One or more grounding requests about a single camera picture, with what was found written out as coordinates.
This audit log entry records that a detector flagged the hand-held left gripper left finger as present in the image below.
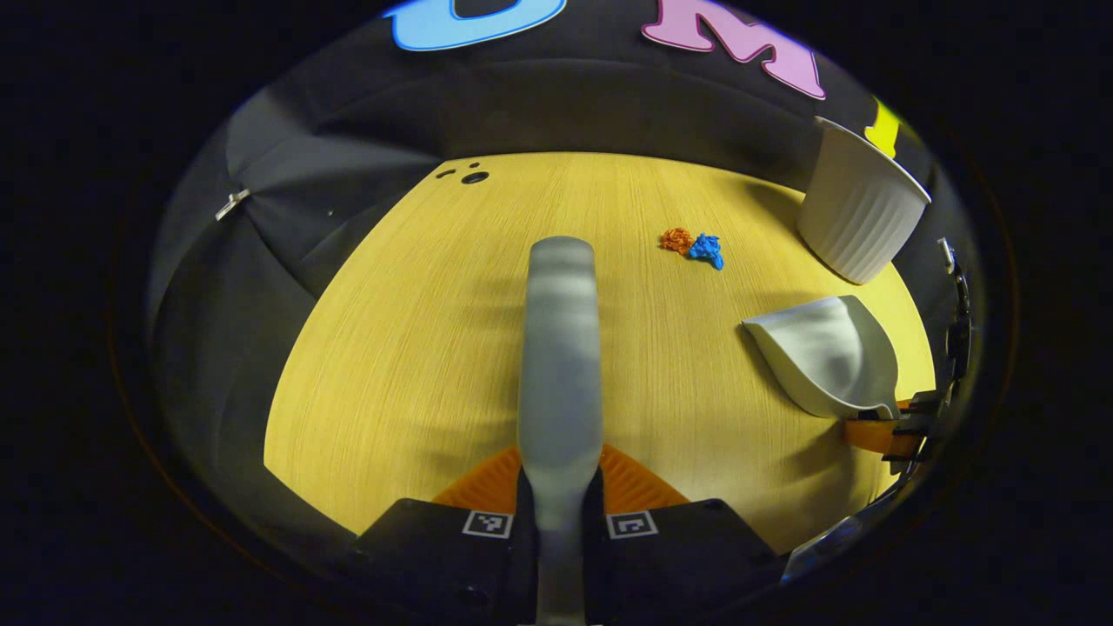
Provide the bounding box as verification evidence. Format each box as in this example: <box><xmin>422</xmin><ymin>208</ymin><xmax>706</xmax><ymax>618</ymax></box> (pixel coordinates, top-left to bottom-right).
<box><xmin>348</xmin><ymin>446</ymin><xmax>536</xmax><ymax>623</ymax></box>

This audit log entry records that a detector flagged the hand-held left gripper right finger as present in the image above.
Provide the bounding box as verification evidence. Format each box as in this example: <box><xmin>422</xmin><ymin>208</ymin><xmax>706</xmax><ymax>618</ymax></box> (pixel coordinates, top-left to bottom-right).
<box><xmin>583</xmin><ymin>444</ymin><xmax>779</xmax><ymax>623</ymax></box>

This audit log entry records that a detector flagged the white dustpan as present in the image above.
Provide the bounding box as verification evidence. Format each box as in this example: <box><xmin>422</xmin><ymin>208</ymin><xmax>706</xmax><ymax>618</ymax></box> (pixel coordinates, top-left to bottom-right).
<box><xmin>741</xmin><ymin>295</ymin><xmax>902</xmax><ymax>421</ymax></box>

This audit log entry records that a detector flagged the white ribbed garbage bin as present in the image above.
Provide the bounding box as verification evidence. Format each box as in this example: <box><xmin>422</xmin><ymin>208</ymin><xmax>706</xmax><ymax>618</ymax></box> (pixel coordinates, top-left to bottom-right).
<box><xmin>797</xmin><ymin>116</ymin><xmax>932</xmax><ymax>286</ymax></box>

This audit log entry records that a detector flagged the small white broom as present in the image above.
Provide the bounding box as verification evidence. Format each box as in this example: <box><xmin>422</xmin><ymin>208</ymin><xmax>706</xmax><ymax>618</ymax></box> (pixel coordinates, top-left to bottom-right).
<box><xmin>517</xmin><ymin>236</ymin><xmax>604</xmax><ymax>625</ymax></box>

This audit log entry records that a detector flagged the blue paper trash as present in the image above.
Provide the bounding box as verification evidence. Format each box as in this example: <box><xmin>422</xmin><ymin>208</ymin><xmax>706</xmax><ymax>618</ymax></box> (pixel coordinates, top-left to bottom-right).
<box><xmin>688</xmin><ymin>233</ymin><xmax>725</xmax><ymax>271</ymax></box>

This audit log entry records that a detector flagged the wooden desktop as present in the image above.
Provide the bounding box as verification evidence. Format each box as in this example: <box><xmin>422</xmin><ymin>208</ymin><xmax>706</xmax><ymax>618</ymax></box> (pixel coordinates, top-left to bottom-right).
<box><xmin>263</xmin><ymin>152</ymin><xmax>937</xmax><ymax>557</ymax></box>

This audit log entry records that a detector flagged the black backdrop cloth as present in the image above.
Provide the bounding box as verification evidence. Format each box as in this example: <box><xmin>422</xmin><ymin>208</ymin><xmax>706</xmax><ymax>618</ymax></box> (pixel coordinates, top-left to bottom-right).
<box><xmin>148</xmin><ymin>0</ymin><xmax>966</xmax><ymax>557</ymax></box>

